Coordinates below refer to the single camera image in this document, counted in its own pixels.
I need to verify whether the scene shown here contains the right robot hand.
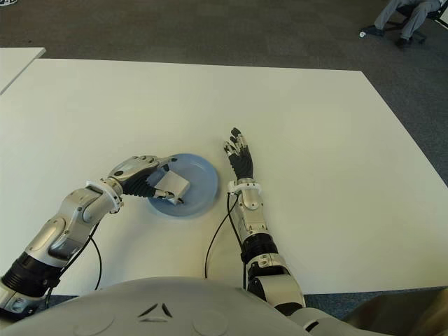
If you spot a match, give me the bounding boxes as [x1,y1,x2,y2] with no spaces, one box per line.
[223,127,256,182]

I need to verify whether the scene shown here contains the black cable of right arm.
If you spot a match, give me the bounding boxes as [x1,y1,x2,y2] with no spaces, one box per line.
[204,194,246,290]

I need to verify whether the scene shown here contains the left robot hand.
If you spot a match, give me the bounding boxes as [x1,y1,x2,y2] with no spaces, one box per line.
[106,155,178,202]

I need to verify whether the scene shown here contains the brown blurry object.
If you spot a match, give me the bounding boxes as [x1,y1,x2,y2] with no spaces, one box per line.
[339,293,448,336]

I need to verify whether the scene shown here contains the grey robot torso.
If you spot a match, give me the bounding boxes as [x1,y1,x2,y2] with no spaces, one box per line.
[0,276,365,336]

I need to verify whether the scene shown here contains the seated person grey trousers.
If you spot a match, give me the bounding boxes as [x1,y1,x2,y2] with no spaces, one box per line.
[373,0,442,48]

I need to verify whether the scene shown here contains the white cube charger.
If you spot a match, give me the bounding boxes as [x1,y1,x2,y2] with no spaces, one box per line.
[146,169,192,207]

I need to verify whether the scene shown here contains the blue round plate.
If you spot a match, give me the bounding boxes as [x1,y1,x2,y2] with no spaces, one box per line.
[145,152,220,218]

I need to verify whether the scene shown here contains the white side table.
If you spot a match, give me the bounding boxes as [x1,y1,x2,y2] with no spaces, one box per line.
[0,47,47,95]

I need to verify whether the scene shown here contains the black office chair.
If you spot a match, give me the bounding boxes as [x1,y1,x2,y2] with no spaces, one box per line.
[384,0,448,43]

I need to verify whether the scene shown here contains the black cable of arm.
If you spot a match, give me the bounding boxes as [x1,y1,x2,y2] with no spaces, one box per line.
[41,223,103,309]
[204,194,246,290]

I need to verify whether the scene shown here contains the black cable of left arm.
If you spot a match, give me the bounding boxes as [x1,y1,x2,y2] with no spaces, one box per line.
[41,223,103,309]

